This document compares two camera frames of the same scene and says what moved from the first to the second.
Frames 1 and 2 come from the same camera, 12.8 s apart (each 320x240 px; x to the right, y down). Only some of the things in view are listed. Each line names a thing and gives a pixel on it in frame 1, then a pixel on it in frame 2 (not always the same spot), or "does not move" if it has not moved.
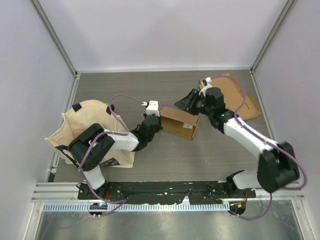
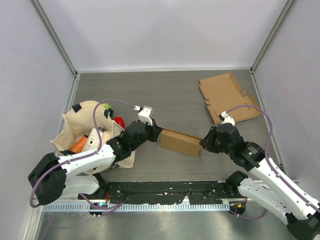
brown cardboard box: x=235 y=99 does not move
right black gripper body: x=198 y=104 to x=213 y=143
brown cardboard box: x=172 y=120 to x=180 y=142
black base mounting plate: x=164 y=192 does not move
